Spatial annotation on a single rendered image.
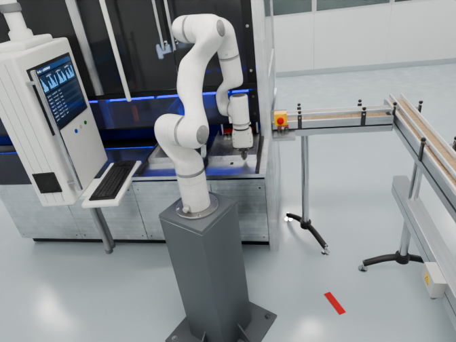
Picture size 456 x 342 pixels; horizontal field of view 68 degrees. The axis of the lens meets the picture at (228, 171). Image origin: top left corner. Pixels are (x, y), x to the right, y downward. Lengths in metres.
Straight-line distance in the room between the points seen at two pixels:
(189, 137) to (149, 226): 1.41
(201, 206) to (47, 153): 0.79
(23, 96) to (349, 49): 5.66
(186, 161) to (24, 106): 0.78
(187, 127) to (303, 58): 5.42
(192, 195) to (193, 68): 0.51
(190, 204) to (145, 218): 1.12
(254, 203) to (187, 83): 1.15
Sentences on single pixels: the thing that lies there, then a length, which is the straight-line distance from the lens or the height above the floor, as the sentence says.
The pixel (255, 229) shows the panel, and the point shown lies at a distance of 2.38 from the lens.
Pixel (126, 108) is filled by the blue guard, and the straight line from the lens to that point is 2.14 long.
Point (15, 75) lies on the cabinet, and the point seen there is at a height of 1.47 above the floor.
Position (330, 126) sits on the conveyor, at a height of 0.89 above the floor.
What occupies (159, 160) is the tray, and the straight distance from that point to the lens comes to 1.90.
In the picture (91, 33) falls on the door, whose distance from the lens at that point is 2.11.
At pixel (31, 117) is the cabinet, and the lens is 1.76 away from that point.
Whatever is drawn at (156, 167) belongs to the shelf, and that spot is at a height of 0.88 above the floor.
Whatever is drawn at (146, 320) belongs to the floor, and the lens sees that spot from 2.28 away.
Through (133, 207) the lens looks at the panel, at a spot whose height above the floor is 0.39.
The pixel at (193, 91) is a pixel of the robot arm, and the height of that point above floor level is 1.37.
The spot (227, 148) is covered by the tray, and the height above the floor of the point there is 0.88.
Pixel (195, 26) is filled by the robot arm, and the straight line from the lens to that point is 1.34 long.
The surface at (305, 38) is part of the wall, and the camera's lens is 6.50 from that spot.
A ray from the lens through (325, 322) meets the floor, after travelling 2.13.
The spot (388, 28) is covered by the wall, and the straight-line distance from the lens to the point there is 6.69.
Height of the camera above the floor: 1.72
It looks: 30 degrees down
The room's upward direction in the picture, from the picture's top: 8 degrees counter-clockwise
